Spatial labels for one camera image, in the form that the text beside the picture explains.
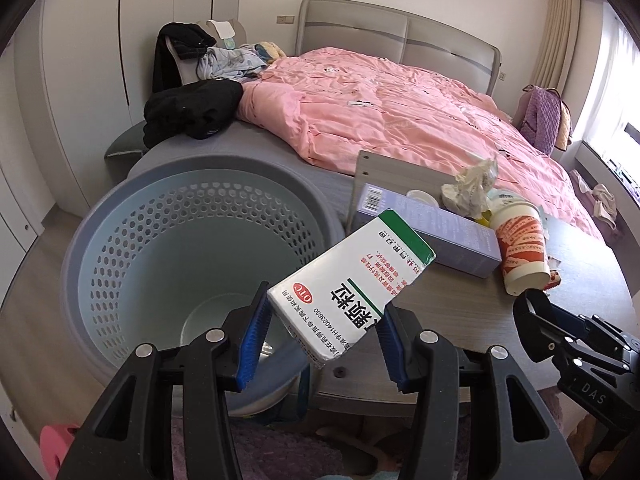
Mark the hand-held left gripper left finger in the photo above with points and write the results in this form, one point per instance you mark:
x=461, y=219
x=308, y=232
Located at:
x=252, y=346

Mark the pink stool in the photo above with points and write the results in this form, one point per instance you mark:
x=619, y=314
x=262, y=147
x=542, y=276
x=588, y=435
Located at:
x=57, y=447

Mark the white paper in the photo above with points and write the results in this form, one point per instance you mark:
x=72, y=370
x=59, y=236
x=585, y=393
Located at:
x=467, y=185

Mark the dark framed window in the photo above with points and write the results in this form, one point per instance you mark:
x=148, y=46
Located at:
x=625, y=155

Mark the pink printed duvet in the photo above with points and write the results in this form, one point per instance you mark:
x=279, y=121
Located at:
x=400, y=110

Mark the black garment pile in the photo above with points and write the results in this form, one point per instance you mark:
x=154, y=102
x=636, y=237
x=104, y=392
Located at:
x=195, y=107

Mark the red white paper cup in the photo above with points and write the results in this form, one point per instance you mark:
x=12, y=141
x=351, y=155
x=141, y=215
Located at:
x=520, y=245

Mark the purple knitted blanket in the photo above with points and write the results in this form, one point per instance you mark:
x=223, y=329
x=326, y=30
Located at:
x=540, y=115

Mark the beige chair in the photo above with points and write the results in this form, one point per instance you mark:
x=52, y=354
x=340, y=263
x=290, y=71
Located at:
x=240, y=32

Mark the white cloth with green print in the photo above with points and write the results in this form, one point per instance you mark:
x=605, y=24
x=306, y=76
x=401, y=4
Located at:
x=222, y=32

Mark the blue-grey perforated plastic basket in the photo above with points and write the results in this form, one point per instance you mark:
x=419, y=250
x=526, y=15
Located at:
x=150, y=240

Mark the beige quilted garment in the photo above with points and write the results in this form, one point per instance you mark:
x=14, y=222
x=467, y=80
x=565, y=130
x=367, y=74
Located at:
x=564, y=127

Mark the light blue clothes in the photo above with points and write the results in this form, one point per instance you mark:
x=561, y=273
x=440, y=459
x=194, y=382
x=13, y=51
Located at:
x=227, y=62

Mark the purple cardboard box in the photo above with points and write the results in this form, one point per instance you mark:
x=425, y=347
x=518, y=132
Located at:
x=450, y=232

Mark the cream garment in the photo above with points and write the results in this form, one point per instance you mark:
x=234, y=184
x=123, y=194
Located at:
x=605, y=200

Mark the red white wrapper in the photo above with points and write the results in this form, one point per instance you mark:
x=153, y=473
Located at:
x=554, y=274

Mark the white wardrobe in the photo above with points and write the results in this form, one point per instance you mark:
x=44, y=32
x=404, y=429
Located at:
x=90, y=60

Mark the beige curtain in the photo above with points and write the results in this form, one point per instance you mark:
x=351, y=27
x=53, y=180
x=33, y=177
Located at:
x=555, y=35

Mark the small white round lid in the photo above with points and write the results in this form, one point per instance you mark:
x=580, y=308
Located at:
x=422, y=197

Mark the grey upholstered bed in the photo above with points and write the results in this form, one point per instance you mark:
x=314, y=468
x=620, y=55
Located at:
x=350, y=30

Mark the yellow plush toy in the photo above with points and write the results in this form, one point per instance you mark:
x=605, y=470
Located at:
x=272, y=51

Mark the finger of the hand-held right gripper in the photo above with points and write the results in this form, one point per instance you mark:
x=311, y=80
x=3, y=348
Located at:
x=562, y=316
x=531, y=327

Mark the purple fluffy rug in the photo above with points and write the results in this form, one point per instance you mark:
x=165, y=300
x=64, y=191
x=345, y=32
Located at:
x=272, y=442

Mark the gold wall switch panel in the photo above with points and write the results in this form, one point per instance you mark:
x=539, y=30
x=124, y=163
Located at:
x=285, y=19

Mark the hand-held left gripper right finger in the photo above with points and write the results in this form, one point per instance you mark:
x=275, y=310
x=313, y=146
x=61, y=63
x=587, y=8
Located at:
x=392, y=356

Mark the white green medicine box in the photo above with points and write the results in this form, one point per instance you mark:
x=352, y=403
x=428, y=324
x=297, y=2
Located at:
x=345, y=285

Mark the white sheer curtain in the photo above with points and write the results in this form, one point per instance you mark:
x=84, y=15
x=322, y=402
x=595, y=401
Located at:
x=607, y=70

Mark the black jacket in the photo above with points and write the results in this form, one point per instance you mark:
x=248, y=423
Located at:
x=172, y=45

